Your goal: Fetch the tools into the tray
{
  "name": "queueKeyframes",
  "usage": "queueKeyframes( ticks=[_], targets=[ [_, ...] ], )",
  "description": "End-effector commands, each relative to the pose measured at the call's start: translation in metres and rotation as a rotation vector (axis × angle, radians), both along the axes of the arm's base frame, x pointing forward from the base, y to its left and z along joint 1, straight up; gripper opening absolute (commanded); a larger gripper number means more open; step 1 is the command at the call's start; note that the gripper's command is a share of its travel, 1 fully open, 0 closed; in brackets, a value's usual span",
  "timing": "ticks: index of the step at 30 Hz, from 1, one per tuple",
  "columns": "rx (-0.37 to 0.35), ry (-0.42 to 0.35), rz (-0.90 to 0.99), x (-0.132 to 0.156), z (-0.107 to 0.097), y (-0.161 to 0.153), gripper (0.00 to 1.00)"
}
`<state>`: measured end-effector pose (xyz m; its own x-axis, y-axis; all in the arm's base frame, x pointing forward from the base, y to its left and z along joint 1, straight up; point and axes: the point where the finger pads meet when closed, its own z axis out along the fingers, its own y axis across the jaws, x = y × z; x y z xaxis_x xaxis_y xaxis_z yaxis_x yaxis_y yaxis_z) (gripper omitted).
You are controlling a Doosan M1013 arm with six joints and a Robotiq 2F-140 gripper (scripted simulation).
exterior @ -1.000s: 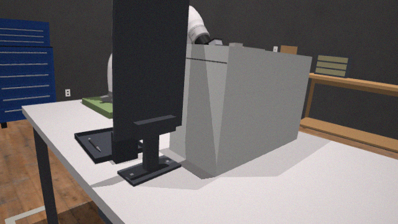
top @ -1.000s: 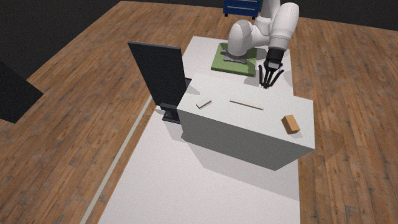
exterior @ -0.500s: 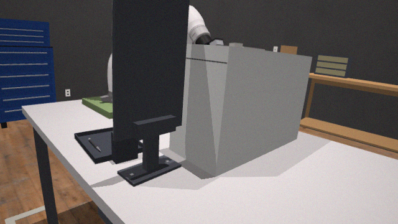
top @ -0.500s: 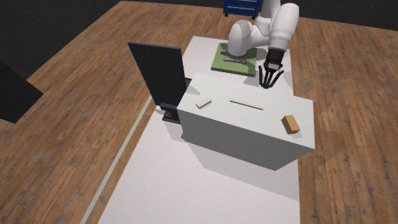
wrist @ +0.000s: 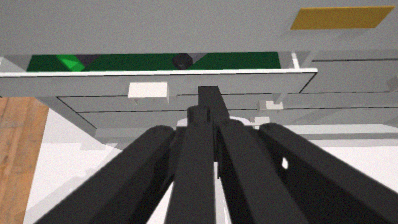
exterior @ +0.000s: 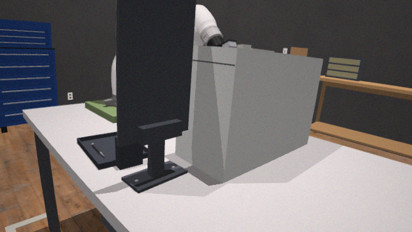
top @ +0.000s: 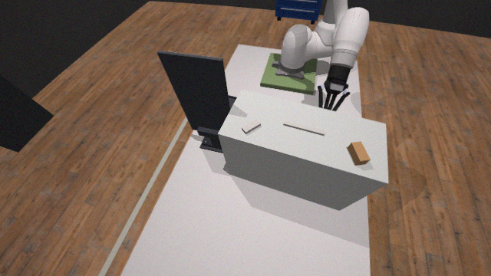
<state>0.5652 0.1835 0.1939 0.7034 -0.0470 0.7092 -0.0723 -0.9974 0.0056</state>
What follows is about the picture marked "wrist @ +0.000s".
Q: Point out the white rectangular bar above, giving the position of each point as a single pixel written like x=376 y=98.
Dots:
x=184 y=60

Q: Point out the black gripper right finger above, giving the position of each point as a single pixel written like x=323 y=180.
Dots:
x=327 y=189

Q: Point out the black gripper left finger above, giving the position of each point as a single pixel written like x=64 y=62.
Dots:
x=123 y=191

